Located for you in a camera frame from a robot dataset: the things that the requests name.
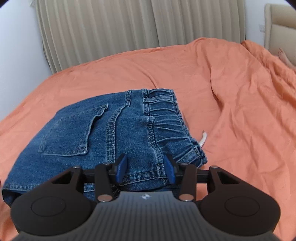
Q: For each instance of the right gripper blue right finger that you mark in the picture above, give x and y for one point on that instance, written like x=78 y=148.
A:
x=182 y=174

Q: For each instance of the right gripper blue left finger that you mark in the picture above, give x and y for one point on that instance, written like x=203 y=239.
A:
x=108 y=174

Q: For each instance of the blue denim jeans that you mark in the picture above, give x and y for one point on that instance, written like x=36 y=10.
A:
x=144 y=124

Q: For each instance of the orange bed sheet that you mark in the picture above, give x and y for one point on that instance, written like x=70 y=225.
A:
x=210 y=102

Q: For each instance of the orange crumpled duvet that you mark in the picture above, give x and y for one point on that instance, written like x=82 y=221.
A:
x=283 y=78

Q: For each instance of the beige pleated curtain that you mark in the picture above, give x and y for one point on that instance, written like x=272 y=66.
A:
x=76 y=32

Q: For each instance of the bare foot of person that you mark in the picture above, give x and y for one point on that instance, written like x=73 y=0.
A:
x=282 y=56

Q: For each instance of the beige upholstered headboard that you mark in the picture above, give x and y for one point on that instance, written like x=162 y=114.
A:
x=280 y=29

